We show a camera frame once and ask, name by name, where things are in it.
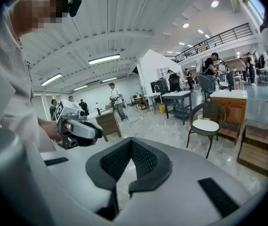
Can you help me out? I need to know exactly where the black head-worn camera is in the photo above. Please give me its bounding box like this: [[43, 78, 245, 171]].
[[67, 0, 82, 18]]

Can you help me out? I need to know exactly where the black office chair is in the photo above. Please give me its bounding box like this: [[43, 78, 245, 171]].
[[168, 76, 181, 92]]

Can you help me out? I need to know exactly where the person's head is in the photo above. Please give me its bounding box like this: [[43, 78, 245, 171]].
[[9, 0, 69, 36]]

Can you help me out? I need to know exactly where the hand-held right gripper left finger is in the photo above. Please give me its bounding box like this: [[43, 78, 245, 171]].
[[41, 137, 133, 221]]

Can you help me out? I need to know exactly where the person's left forearm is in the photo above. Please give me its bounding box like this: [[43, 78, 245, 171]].
[[38, 118, 61, 140]]

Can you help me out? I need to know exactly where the dark wicker chair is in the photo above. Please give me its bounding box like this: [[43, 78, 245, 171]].
[[186, 101, 227, 159]]

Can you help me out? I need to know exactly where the orange wooden vanity cabinet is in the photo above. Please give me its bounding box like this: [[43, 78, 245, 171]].
[[210, 89, 248, 145]]

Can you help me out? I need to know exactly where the white round cushion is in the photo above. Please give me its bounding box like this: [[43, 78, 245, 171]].
[[192, 119, 220, 133]]

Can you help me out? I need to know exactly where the grey shell chair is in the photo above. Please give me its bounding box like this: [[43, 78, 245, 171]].
[[197, 74, 216, 101]]

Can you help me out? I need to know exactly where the grey metal table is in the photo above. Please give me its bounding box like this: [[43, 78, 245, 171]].
[[162, 90, 193, 126]]

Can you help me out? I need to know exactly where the dark brown vanity cabinet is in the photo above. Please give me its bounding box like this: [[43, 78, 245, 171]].
[[94, 107, 122, 142]]

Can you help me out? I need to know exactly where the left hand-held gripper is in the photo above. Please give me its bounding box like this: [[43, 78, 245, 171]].
[[55, 99, 103, 150]]

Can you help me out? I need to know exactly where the white house-shaped partition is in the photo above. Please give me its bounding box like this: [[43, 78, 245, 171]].
[[136, 49, 184, 96]]

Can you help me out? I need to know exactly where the person's beige shirt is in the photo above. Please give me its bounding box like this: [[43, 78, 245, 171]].
[[0, 5, 57, 153]]

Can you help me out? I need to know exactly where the small white table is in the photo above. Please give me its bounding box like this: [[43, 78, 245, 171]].
[[144, 92, 163, 114]]

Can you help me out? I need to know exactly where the wooden slat platform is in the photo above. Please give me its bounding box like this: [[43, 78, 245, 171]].
[[236, 125, 268, 179]]

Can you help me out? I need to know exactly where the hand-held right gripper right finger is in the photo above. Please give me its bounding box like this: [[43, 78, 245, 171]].
[[118, 137, 264, 226]]

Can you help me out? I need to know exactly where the black balcony railing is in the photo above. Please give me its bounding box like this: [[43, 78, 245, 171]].
[[174, 23, 253, 64]]

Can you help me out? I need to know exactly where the long ceiling light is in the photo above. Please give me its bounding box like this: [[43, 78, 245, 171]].
[[40, 73, 63, 87], [88, 54, 121, 65]]

